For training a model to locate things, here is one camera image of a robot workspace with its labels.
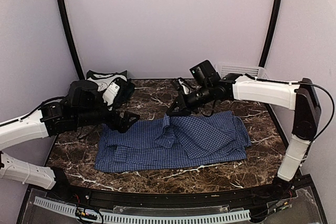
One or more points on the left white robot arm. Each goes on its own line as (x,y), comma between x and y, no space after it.
(47,121)

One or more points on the black curved front rail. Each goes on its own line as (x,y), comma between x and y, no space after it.
(259,198)

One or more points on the blue checkered shirt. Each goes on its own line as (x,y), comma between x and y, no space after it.
(172,143)

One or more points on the white and green raglan shirt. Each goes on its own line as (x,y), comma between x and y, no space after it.
(103,80)

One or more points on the black frame post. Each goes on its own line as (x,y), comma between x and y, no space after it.
(270,33)
(70,39)

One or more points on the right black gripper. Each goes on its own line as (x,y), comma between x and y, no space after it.
(179,102)

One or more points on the dark green plaid garment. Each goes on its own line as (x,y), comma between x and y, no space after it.
(126,90)

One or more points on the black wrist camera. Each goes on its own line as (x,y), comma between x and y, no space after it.
(204,74)
(90,94)

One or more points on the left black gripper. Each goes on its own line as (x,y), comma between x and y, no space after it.
(123,126)

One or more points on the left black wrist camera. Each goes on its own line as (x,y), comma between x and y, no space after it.
(90,94)

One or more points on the white slotted cable duct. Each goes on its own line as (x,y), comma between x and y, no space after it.
(144,215)

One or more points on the right black frame post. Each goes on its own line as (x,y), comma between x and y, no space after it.
(270,33)

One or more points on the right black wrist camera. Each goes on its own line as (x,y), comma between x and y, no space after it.
(204,74)

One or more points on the left black frame post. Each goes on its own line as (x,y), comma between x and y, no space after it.
(70,39)

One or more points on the white plastic laundry basket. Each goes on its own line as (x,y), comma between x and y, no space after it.
(224,68)

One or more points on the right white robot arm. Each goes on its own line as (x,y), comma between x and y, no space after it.
(299,97)

